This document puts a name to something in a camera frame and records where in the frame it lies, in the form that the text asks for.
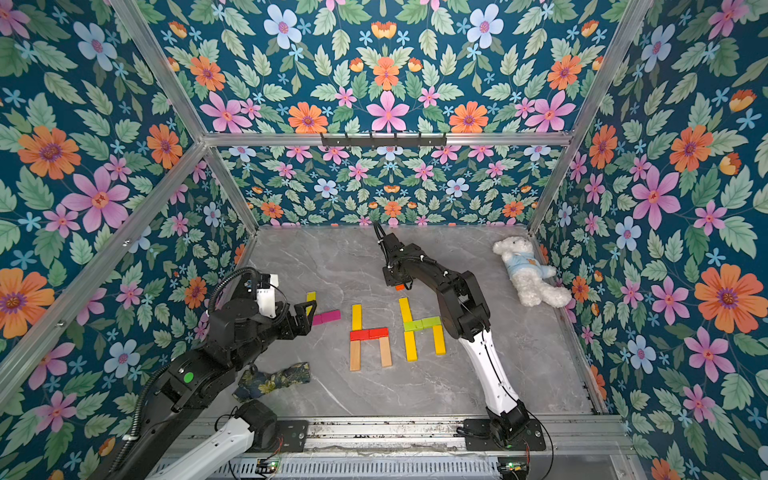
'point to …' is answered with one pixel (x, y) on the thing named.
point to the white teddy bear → (528, 274)
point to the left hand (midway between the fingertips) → (306, 304)
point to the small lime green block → (428, 322)
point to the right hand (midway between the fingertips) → (404, 273)
